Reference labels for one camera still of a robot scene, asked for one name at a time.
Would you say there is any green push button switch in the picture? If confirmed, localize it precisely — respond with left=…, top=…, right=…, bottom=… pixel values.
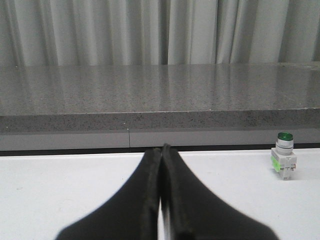
left=270, top=132, right=297, bottom=180

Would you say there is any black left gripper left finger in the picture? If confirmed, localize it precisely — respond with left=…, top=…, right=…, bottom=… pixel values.
left=56, top=148, right=162, bottom=240

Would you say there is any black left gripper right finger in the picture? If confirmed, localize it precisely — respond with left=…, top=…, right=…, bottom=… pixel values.
left=161, top=144, right=277, bottom=240

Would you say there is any grey pleated curtain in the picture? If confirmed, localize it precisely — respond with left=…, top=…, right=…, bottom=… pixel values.
left=0, top=0, right=320, bottom=67

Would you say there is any grey stone counter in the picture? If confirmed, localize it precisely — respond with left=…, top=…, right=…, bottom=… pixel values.
left=0, top=62, right=320, bottom=151

